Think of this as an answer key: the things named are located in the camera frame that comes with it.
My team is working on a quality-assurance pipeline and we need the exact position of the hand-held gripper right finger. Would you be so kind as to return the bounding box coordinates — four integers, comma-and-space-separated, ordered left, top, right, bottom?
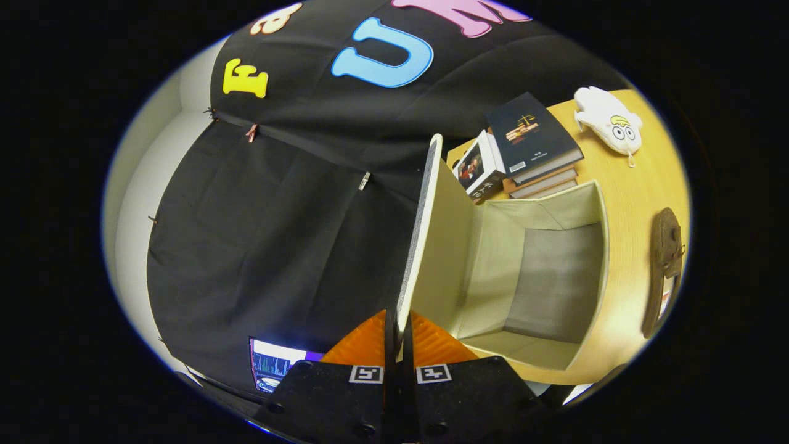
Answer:
401, 310, 555, 444

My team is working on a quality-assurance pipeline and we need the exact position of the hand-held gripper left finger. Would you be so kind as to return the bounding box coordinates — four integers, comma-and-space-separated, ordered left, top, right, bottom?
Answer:
253, 308, 400, 444

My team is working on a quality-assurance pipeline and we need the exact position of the grey fabric storage box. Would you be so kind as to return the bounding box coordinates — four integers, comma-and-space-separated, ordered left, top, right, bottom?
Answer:
394, 134, 611, 372

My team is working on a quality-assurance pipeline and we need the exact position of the brown fuzzy slipper shoe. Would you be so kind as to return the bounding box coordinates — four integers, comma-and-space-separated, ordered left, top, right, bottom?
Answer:
641, 208, 686, 339

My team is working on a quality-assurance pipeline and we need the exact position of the computer monitor screen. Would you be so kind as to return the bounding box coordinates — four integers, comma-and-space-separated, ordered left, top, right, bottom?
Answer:
248, 336, 324, 394

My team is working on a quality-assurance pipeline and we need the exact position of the brown-covered book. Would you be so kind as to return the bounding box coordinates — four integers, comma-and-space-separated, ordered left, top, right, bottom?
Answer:
510, 179, 579, 200
502, 165, 579, 193

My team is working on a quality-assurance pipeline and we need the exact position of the white picture-cover book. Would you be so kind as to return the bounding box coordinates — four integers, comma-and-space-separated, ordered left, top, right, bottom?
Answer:
452, 129, 507, 200

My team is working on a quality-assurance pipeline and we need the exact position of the dark hardcover book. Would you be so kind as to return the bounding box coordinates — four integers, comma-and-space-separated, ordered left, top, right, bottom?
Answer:
486, 92, 584, 183

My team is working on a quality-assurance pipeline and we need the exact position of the white plush toy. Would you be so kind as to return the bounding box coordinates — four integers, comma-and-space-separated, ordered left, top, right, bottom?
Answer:
573, 86, 643, 168

